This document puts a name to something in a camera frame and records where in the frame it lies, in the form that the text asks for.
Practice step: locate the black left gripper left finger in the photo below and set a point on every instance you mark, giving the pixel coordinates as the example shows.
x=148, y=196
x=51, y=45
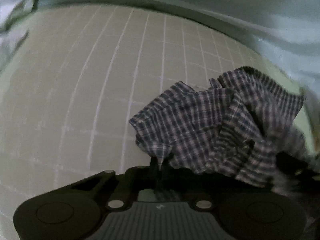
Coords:
x=111, y=185

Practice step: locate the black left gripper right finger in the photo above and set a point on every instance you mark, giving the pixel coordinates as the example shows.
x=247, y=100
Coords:
x=184, y=184

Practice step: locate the blue plaid shirt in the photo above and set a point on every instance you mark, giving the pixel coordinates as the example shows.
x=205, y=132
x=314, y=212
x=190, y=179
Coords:
x=238, y=127

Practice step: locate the green grid mat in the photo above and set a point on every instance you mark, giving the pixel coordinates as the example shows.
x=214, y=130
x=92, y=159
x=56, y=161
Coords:
x=82, y=72

